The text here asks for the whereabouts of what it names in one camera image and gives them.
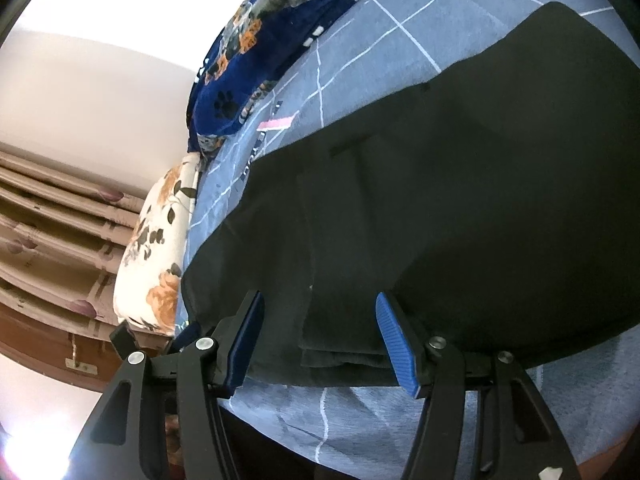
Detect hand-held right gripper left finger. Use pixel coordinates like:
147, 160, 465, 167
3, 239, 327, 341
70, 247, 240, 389
67, 290, 266, 480

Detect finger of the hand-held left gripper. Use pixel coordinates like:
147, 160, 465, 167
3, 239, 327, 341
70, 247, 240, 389
109, 322, 146, 361

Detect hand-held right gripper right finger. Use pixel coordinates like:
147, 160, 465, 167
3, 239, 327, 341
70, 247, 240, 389
375, 292, 583, 480

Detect black pants with orange lining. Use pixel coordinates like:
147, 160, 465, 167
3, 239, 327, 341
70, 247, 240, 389
180, 1, 640, 388

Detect blue grid-pattern bedsheet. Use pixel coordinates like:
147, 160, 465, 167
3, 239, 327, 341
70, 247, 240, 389
182, 0, 640, 467

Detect brown wooden door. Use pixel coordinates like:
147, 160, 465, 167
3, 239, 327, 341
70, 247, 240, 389
0, 305, 132, 391

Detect white floral pillow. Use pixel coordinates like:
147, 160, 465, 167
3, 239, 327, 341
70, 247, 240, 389
113, 152, 203, 338

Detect beige patterned curtain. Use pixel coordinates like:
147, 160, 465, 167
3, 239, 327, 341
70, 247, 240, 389
0, 140, 151, 333

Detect pink fabric label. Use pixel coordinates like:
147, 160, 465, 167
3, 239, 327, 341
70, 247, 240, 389
257, 115, 297, 132

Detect dark blue floral blanket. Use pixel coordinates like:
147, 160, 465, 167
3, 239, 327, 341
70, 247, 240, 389
186, 0, 411, 153

